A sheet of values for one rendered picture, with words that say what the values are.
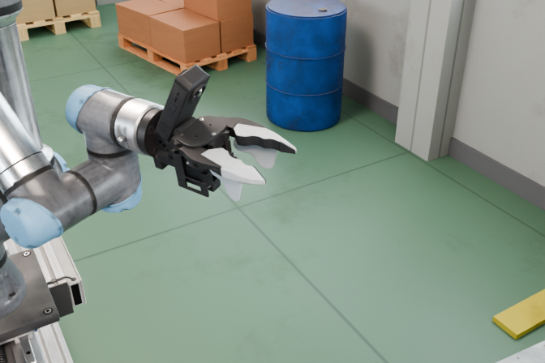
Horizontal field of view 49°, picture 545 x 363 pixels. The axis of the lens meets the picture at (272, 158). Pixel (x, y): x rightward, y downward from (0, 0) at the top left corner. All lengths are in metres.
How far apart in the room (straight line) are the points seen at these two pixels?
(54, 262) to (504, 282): 2.07
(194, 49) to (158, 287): 2.50
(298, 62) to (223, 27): 1.30
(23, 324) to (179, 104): 0.58
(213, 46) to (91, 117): 4.06
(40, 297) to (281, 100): 2.91
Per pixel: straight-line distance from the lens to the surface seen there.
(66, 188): 0.89
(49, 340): 2.32
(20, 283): 1.23
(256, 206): 3.23
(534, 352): 1.49
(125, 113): 0.86
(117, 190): 0.93
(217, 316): 2.60
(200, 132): 0.79
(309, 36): 3.72
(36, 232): 0.86
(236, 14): 5.01
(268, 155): 0.79
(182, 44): 4.77
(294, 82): 3.84
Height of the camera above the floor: 1.82
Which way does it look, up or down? 30 degrees down
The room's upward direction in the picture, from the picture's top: straight up
